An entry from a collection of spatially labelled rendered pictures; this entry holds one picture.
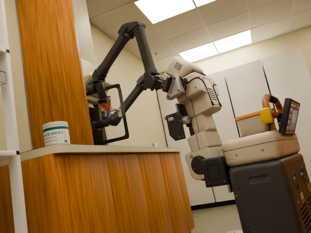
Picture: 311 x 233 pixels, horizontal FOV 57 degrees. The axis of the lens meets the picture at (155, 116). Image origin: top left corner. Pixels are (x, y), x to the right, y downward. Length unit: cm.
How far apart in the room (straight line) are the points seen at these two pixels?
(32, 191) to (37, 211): 9
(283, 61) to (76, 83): 367
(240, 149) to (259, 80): 367
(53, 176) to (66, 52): 112
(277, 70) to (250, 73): 42
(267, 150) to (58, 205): 93
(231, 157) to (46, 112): 140
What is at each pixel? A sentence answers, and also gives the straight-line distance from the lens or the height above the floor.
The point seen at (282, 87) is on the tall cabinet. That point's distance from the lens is 495.
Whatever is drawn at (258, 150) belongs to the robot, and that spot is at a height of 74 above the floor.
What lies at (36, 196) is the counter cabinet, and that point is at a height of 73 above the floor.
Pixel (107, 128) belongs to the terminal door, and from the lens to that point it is 204.
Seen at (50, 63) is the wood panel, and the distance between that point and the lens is 230.
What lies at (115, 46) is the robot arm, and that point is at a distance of 187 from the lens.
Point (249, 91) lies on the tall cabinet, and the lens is 494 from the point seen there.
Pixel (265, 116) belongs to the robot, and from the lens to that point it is 138.
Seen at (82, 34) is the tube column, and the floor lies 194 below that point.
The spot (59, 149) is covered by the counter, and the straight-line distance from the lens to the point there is 137.
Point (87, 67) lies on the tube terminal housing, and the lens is 240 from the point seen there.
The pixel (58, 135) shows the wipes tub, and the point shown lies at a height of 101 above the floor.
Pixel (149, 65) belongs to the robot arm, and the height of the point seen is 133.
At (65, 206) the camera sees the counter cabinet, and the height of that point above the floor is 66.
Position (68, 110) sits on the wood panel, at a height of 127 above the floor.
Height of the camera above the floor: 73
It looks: 11 degrees up
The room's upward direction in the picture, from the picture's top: 11 degrees counter-clockwise
